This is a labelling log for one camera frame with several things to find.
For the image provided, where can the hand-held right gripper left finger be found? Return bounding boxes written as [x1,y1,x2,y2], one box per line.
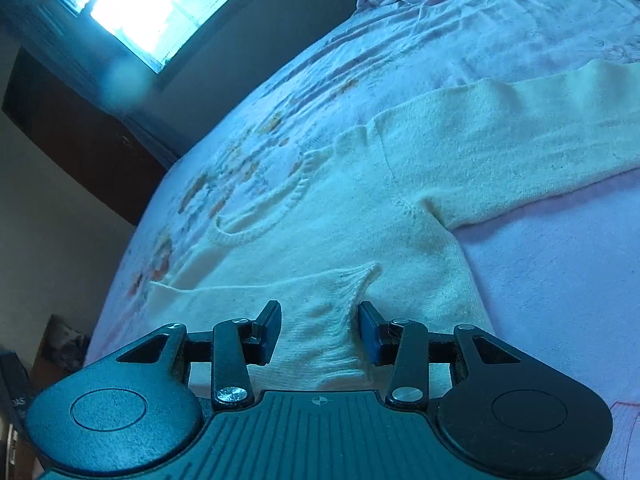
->
[116,301,283,409]

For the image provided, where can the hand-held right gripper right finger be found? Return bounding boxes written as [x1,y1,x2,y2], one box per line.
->
[357,301,524,407]

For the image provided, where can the cream yellow towel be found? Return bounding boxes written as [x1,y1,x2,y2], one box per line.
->
[149,57,640,397]

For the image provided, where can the floral pink bedsheet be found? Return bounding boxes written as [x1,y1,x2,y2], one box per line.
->
[82,0,640,480]

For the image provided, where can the cardboard box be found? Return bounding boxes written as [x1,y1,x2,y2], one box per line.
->
[32,314,92,392]

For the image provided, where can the dark box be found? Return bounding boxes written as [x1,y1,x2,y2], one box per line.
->
[0,349,37,433]

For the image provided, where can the dark wooden wardrobe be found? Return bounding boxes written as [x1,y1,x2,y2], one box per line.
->
[2,45,172,227]

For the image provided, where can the window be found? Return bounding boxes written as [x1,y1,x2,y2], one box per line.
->
[50,0,281,77]

